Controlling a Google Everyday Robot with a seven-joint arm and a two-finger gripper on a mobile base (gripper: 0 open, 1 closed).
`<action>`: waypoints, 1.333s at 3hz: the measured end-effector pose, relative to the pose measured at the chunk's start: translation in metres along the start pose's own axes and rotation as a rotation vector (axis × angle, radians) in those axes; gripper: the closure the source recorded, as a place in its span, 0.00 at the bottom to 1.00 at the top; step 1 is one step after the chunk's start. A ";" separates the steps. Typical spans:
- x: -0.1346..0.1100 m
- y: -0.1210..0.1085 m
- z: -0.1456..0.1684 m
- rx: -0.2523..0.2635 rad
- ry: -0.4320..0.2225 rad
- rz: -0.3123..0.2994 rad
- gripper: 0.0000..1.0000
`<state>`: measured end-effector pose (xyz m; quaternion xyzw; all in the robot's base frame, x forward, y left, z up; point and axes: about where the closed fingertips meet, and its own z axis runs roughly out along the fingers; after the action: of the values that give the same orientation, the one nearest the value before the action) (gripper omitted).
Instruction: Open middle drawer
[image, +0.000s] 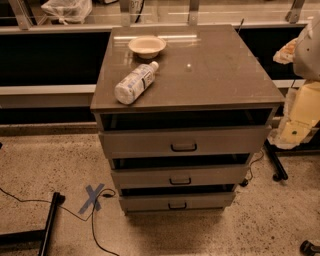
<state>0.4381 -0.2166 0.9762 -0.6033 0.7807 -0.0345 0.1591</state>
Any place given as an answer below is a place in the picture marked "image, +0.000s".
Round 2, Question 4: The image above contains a grey drawer cabinet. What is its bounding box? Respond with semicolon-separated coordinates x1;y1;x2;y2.
91;25;284;198

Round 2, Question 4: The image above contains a black stand leg left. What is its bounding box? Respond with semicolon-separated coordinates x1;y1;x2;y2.
0;192;65;256

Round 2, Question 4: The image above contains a grey drawer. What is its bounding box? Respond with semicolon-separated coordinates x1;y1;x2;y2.
99;126;271;159
119;192;235;213
111;165;249;189

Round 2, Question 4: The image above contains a white plastic bottle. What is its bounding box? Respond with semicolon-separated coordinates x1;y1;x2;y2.
114;61;159;105

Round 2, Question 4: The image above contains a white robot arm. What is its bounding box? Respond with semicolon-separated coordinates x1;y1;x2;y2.
269;13;320;149

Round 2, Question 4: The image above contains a grey top drawer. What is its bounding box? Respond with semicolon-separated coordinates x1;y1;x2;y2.
99;126;271;159

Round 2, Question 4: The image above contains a clear plastic bag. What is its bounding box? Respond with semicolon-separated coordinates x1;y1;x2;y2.
41;0;92;24

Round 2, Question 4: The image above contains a metal railing frame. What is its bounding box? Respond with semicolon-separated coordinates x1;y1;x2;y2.
0;0;320;35

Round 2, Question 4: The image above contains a blue tape cross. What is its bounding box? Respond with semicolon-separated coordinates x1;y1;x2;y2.
78;183;104;214

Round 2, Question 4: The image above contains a black floor cable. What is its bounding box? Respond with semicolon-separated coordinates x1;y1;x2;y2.
0;187;120;256

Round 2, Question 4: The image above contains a grey bottom drawer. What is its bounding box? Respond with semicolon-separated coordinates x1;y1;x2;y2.
119;192;235;213

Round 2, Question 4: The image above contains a black caster wheel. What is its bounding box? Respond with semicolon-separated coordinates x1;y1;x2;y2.
300;240;320;256

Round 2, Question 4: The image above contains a white paper bowl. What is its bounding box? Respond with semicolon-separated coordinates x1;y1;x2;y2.
128;36;166;59

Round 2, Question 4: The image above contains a thin cable behind cabinet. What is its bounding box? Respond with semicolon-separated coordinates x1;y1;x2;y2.
240;149;265;188

